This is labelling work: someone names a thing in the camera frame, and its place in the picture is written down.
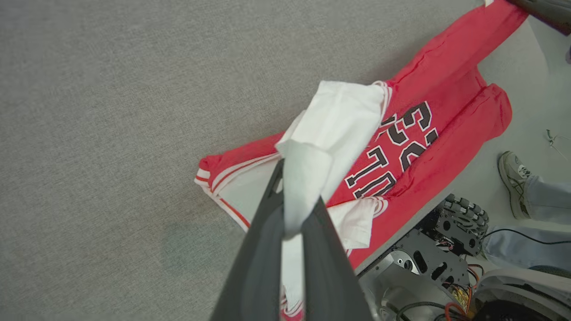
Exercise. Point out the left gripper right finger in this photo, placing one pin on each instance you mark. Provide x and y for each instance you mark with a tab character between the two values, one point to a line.
330	276

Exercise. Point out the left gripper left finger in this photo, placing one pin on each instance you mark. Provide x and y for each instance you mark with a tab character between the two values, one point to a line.
254	276

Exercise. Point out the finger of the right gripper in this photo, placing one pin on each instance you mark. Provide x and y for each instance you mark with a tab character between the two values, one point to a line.
553	11

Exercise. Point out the red basketball jersey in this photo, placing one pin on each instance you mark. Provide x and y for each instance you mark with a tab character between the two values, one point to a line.
450	147

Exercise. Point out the robot wheeled base chassis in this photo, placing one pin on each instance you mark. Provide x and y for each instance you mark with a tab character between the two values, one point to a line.
424	258

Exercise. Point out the black omni wheel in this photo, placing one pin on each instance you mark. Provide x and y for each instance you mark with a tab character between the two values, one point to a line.
466	216

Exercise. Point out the white grey sneaker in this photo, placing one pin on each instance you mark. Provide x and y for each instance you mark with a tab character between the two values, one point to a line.
513	178

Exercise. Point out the person leg blue jeans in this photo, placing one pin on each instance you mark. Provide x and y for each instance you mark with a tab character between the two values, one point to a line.
548	200
513	254

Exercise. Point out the grey fabric sofa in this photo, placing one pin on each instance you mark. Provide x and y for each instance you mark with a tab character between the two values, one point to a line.
111	133

